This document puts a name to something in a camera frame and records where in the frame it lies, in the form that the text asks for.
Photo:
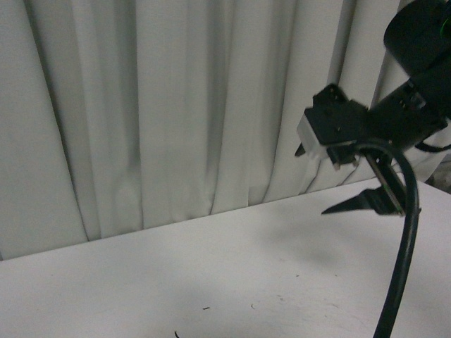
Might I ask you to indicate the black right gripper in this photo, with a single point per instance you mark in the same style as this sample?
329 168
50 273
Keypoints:
335 118

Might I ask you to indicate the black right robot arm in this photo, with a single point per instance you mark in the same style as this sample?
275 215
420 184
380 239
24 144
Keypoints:
418 37

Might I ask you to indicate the grey pleated curtain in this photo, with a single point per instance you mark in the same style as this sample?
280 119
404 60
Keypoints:
119 116

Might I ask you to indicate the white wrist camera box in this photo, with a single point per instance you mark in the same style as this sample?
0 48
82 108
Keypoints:
314 149

